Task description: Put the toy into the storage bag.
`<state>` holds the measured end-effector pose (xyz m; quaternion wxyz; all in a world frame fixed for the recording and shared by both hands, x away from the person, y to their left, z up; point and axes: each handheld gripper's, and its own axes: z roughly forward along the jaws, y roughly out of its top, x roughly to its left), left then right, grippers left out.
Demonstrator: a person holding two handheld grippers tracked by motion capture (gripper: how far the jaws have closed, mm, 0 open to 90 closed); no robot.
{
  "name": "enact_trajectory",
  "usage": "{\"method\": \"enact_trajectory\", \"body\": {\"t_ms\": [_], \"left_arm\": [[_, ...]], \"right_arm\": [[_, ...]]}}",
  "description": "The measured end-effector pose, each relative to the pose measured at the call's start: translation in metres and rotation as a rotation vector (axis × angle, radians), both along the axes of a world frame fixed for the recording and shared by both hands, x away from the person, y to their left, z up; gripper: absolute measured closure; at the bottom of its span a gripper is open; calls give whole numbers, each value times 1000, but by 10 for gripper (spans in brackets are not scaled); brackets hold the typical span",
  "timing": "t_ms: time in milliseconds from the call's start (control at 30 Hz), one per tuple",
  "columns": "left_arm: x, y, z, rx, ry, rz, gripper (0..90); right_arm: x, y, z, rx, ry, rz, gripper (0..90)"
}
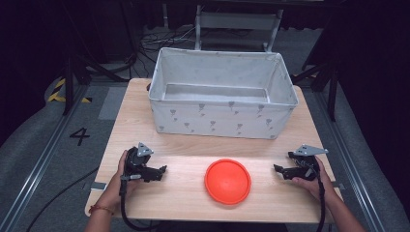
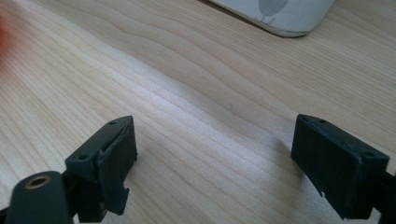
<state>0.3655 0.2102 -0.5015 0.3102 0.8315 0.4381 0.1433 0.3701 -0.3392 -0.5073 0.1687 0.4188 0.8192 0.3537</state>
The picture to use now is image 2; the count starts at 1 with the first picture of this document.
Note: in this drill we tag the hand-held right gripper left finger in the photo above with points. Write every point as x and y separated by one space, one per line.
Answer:
102 161

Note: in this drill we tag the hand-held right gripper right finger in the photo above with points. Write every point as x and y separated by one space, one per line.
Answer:
336 168

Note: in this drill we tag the white rounded object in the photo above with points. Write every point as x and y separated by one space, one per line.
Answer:
275 14

